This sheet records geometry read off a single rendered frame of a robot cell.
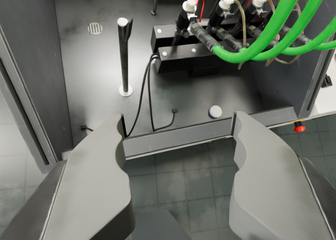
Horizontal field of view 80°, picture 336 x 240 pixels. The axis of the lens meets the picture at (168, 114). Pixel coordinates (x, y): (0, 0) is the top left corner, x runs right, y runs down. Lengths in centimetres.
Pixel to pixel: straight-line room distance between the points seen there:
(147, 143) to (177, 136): 8
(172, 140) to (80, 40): 43
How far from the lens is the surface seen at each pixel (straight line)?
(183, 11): 45
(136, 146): 48
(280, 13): 24
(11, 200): 160
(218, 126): 54
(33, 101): 42
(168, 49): 53
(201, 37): 38
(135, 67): 67
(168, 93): 65
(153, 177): 144
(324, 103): 71
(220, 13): 49
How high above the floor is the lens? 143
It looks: 73 degrees down
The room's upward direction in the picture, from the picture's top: 40 degrees clockwise
